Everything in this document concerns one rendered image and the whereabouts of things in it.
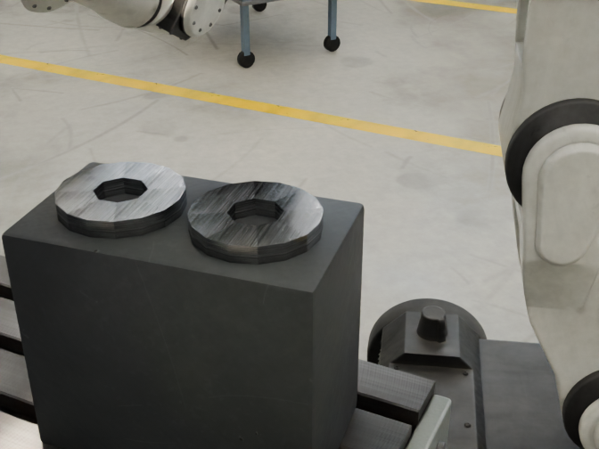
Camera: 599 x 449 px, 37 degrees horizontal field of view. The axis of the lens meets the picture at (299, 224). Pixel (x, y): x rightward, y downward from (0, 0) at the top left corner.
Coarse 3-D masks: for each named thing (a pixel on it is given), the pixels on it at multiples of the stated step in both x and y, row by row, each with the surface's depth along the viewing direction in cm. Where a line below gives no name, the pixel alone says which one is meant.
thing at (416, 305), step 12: (408, 300) 147; (420, 300) 146; (432, 300) 145; (444, 300) 146; (396, 312) 146; (456, 312) 144; (468, 312) 146; (384, 324) 145; (468, 324) 143; (372, 336) 148; (480, 336) 144; (372, 348) 147; (372, 360) 148
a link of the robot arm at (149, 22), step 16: (96, 0) 96; (112, 0) 97; (128, 0) 99; (144, 0) 101; (160, 0) 105; (176, 0) 105; (112, 16) 101; (128, 16) 101; (144, 16) 103; (160, 16) 105; (176, 16) 105; (160, 32) 109; (176, 32) 106
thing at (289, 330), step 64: (64, 192) 62; (128, 192) 64; (192, 192) 65; (256, 192) 62; (64, 256) 59; (128, 256) 57; (192, 256) 57; (256, 256) 56; (320, 256) 57; (64, 320) 62; (128, 320) 60; (192, 320) 58; (256, 320) 56; (320, 320) 56; (64, 384) 65; (128, 384) 63; (192, 384) 61; (256, 384) 59; (320, 384) 59; (128, 448) 66; (192, 448) 64; (256, 448) 62; (320, 448) 62
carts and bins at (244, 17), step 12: (240, 0) 399; (252, 0) 399; (264, 0) 401; (276, 0) 404; (336, 0) 421; (240, 12) 402; (336, 12) 424; (336, 24) 427; (336, 36) 430; (336, 48) 433; (240, 60) 409; (252, 60) 413
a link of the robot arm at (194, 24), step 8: (192, 0) 104; (200, 0) 105; (208, 0) 107; (216, 0) 108; (224, 0) 110; (184, 8) 104; (192, 8) 105; (200, 8) 106; (208, 8) 108; (216, 8) 109; (184, 16) 105; (192, 16) 105; (200, 16) 107; (208, 16) 108; (216, 16) 110; (184, 24) 106; (192, 24) 106; (200, 24) 108; (208, 24) 109; (192, 32) 107; (200, 32) 109
